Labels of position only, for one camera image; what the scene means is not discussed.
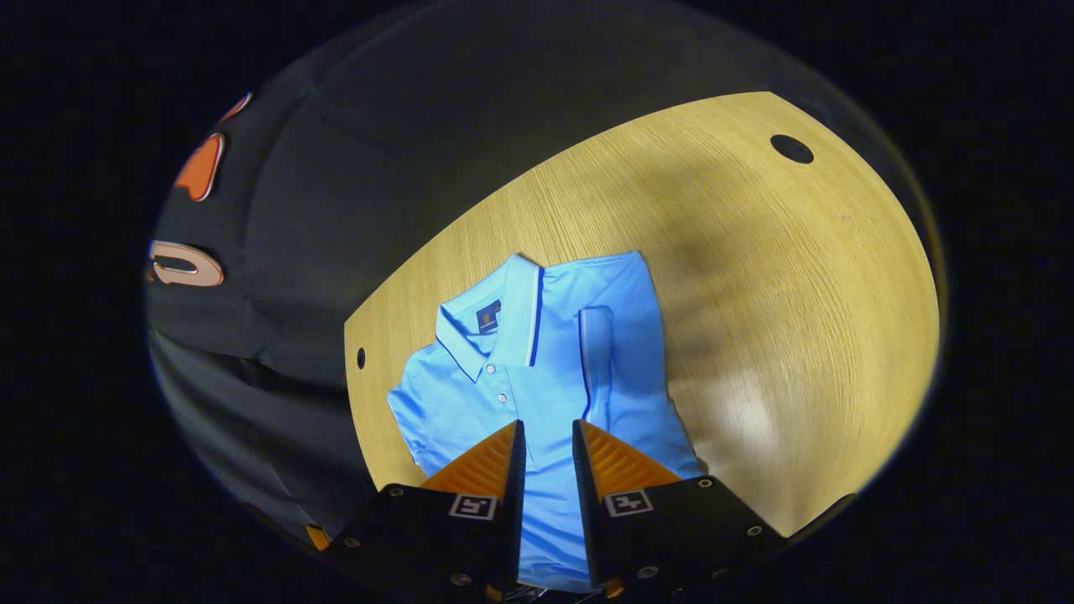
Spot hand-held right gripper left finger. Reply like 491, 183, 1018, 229
321, 419, 528, 601

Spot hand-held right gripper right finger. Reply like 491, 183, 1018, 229
572, 419, 787, 599

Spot light blue polo T-shirt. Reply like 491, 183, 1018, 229
386, 250, 706, 592

